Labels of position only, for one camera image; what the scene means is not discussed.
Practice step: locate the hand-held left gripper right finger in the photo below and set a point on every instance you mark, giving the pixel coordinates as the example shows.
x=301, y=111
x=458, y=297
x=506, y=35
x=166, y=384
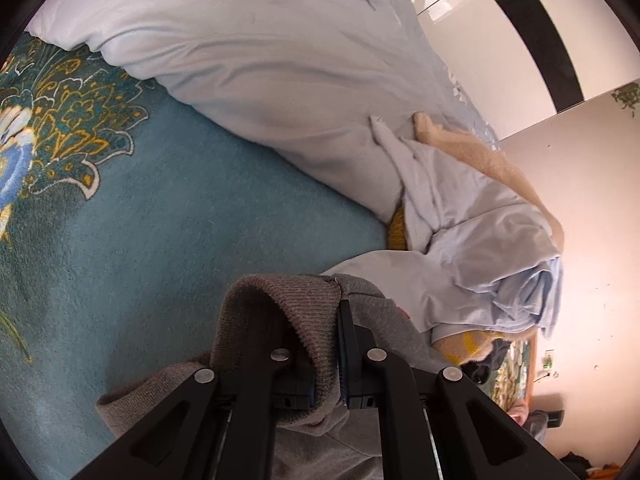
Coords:
x=343, y=360

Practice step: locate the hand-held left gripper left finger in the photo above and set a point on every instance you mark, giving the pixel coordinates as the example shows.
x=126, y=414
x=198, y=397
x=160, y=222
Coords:
x=295, y=394

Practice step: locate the grey knit sweater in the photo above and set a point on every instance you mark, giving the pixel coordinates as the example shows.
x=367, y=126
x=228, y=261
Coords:
x=300, y=305

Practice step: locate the dark clothes pile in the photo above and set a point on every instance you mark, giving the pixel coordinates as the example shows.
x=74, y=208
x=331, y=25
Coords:
x=587, y=466

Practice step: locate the white garment with red tag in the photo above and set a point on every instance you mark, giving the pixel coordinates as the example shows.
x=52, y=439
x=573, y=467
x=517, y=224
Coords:
x=385, y=275

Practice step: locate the yellow knitted item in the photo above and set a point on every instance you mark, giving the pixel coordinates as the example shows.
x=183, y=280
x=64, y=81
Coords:
x=397, y=232

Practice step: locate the floral patterned cloth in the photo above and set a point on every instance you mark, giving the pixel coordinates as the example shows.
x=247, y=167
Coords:
x=515, y=375

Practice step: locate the light blue crumpled cloth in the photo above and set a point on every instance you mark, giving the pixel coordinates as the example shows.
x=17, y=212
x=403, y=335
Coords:
x=480, y=240

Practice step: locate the teal floral blanket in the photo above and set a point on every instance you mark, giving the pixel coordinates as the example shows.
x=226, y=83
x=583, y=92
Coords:
x=175, y=235

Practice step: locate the light blue duvet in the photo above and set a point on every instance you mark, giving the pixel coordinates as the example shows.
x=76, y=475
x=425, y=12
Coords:
x=250, y=60

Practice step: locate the wall socket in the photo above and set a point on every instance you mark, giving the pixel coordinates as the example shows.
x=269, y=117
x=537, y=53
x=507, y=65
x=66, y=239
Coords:
x=548, y=360

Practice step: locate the black window frame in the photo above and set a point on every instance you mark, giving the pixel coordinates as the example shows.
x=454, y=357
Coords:
x=547, y=35

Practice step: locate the green leaf wall decal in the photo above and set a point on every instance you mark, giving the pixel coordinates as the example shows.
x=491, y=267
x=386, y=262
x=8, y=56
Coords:
x=627, y=97

